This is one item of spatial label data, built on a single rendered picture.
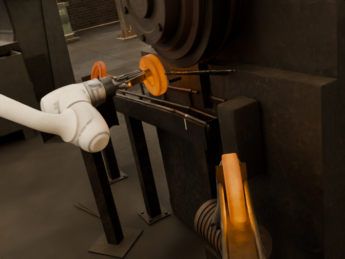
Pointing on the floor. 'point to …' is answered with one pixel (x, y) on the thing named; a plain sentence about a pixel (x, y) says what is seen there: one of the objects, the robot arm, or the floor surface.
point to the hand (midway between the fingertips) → (151, 71)
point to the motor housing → (203, 224)
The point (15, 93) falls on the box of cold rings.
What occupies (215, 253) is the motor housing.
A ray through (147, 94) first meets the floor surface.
